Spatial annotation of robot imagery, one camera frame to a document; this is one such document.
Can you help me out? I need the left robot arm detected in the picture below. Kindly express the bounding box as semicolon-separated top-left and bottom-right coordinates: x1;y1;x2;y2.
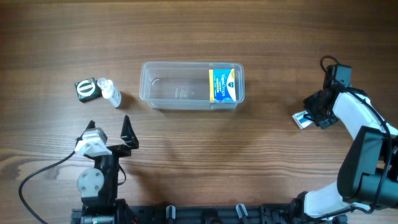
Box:
71;116;139;224

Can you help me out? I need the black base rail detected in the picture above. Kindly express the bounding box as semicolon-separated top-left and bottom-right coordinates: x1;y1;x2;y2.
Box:
70;203;348;224

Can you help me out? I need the white spray bottle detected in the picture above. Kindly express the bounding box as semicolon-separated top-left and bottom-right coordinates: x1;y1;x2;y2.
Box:
97;78;122;108

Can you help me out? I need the white Panadol box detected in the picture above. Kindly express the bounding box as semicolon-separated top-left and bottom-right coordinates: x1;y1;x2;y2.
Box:
292;110;314;129

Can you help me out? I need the clear plastic container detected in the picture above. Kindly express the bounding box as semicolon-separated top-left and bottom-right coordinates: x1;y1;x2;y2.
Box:
139;62;245;110

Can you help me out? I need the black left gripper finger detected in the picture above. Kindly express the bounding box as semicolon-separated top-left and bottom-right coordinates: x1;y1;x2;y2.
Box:
77;120;95;139
121;115;139;147

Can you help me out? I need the blue VapoDrops box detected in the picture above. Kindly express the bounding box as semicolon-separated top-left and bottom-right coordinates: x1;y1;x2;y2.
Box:
208;68;236;102

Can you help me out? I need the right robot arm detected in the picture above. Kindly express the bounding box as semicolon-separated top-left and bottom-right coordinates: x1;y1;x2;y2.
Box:
301;87;397;221

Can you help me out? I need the green Zam-Buk box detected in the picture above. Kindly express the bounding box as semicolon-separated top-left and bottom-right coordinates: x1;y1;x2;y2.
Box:
75;77;101;103

